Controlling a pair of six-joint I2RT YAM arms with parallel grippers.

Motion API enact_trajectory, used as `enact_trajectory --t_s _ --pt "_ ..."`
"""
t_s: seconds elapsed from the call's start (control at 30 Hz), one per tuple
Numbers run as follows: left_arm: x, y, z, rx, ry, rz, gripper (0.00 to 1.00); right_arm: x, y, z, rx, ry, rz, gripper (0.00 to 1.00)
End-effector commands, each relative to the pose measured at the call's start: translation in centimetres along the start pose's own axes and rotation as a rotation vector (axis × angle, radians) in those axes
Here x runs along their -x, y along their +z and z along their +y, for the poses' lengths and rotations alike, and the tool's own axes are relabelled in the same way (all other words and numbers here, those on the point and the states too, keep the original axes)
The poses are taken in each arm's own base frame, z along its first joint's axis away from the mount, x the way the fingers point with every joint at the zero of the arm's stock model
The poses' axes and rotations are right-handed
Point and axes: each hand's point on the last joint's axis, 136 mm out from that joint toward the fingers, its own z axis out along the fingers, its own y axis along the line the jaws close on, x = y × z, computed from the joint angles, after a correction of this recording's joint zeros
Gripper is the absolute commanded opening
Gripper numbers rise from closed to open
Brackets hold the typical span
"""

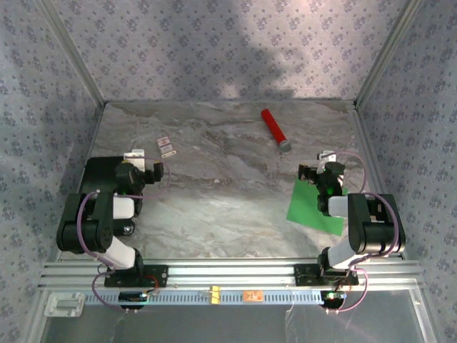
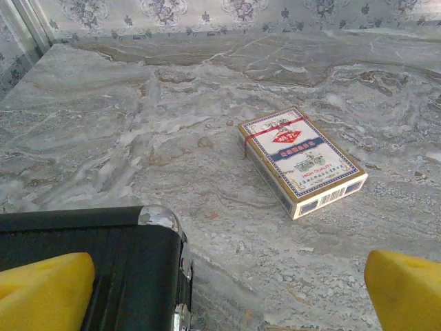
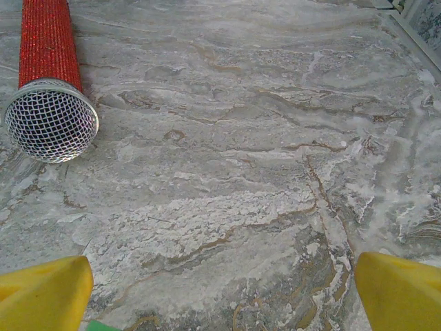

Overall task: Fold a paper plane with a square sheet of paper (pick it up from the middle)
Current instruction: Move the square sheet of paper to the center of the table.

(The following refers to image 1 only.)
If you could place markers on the black controller board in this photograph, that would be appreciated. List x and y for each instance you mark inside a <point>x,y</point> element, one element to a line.
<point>130,296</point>
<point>332,297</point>

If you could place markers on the orange label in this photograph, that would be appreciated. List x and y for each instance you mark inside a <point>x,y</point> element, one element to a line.
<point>253,296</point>

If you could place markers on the clear acrylic panel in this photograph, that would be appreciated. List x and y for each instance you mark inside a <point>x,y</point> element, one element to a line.
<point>214,325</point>

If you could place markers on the aluminium mounting rail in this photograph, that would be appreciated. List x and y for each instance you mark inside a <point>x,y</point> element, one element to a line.
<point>232,273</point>

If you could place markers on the aluminium table side rail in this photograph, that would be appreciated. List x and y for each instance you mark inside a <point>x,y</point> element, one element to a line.
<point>91,143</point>
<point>367,143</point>

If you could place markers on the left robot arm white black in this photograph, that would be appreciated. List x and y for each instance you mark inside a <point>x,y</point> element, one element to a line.
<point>96,228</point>

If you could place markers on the black right controller board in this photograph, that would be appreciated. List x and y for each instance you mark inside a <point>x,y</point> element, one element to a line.
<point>332,297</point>

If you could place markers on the green cloth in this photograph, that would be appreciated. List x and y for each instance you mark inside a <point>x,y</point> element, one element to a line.
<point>303,207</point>

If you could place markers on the small white red card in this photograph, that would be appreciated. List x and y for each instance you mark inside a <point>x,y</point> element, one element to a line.
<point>164,141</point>

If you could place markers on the white plastic bracket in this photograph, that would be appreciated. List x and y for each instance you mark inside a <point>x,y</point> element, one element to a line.
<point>64,304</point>

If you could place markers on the red tube with silver cap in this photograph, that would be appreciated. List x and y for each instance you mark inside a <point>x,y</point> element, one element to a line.
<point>273,125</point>

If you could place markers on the yellow clip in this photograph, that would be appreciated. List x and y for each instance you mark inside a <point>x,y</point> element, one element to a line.
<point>215,294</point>

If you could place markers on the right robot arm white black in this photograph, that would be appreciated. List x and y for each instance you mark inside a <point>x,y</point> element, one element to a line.
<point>371,228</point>

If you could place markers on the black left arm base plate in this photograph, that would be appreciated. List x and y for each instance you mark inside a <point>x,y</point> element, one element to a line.
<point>159,277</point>

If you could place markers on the aluminium frame post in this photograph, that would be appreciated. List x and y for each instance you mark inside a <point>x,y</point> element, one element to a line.
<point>386,53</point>

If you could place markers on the black left controller board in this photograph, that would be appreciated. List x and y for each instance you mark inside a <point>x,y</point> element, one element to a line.
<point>130,296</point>

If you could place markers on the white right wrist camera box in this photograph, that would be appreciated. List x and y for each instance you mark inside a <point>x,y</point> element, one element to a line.
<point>325,156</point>

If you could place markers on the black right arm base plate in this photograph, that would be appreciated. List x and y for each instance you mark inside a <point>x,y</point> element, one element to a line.
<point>303,275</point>

